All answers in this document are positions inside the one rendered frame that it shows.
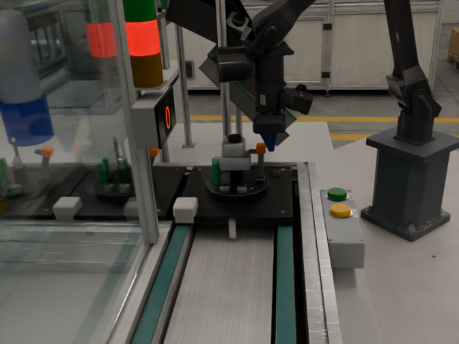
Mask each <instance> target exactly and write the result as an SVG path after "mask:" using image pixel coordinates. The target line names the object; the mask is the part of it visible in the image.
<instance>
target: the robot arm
mask: <svg viewBox="0 0 459 344"><path fill-rule="evenodd" d="M314 1H316V0H279V1H277V2H275V3H273V4H271V5H270V6H268V7H267V8H265V9H263V10H262V11H261V12H259V13H257V14H256V15H255V16H254V18H253V20H252V23H251V31H250V32H249V34H248V36H247V37H246V38H245V41H244V42H243V43H242V46H233V47H224V46H220V47H217V62H216V67H217V78H218V82H219V83H228V82H236V81H247V78H250V75H252V74H253V65H252V58H254V64H255V99H256V106H255V112H260V115H257V116H256V117H255V118H254V120H253V132H254V133H255V134H260V135H261V137H262V139H263V141H264V143H265V145H266V147H267V149H268V151H269V152H273V151H274V149H275V143H276V139H277V133H284V132H285V131H286V119H285V114H282V113H279V112H285V111H286V108H287V109H291V110H293V111H298V112H300V113H301V114H304V115H308V113H309V110H310V108H311V104H312V102H313V95H311V93H307V86H306V85H303V84H299V85H298V86H297V87H296V88H295V89H294V88H291V89H290V88H287V87H286V85H287V82H285V81H284V67H283V56H285V55H293V54H294V51H293V50H292V49H291V48H290V47H289V46H288V45H287V43H286V42H285V41H282V40H283V39H284V38H285V37H286V35H287V34H288V33H289V31H290V30H291V29H292V28H293V26H294V24H295V22H296V21H297V19H298V17H299V16H300V15H301V14H302V13H303V12H304V11H305V10H306V9H307V8H308V7H309V6H310V5H311V4H312V3H313V2H314ZM384 4H385V11H386V16H387V24H388V28H389V36H390V41H391V49H392V53H393V61H394V69H393V73H392V74H390V75H386V80H387V82H388V85H389V89H388V93H389V94H391V95H392V96H393V98H394V99H395V100H397V101H398V106H399V107H400V108H402V110H400V116H398V127H397V135H395V136H393V138H394V139H397V140H399V141H403V142H405V143H409V144H411V145H415V146H420V145H423V144H425V143H428V142H430V141H433V140H435V139H436V137H434V136H432V131H433V125H434V118H435V117H438V116H439V113H440V112H441V109H442V107H441V106H440V105H439V104H438V103H437V102H436V101H435V100H434V99H433V98H432V92H431V89H430V86H429V83H428V80H427V78H426V76H425V74H424V72H423V70H422V69H421V67H420V65H419V62H418V56H417V47H416V42H415V33H414V28H413V18H412V13H411V4H410V0H384ZM281 41H282V42H281ZM280 42H281V44H280V45H278V46H275V45H277V44H278V43H280Z"/></svg>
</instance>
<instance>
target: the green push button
mask: <svg viewBox="0 0 459 344"><path fill-rule="evenodd" d="M327 196H328V198H330V199H333V200H342V199H345V198H346V196H347V192H346V191H345V190H344V189H342V188H331V189H330V190H328V195H327Z"/></svg>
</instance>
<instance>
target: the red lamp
mask: <svg viewBox="0 0 459 344"><path fill-rule="evenodd" d="M126 33H127V39H128V49H129V54H130V55H133V56H146V55H154V54H157V53H159V52H160V51H161V50H160V44H159V37H158V25H157V20H151V21H146V22H137V23H130V22H127V23H126Z"/></svg>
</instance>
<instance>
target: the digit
mask: <svg viewBox="0 0 459 344"><path fill-rule="evenodd" d="M163 112H164V118H165V130H166V137H167V136H168V134H169V133H170V131H171V129H172V122H171V109H170V102H169V95H168V96H167V97H166V99H165V101H164V102H163Z"/></svg>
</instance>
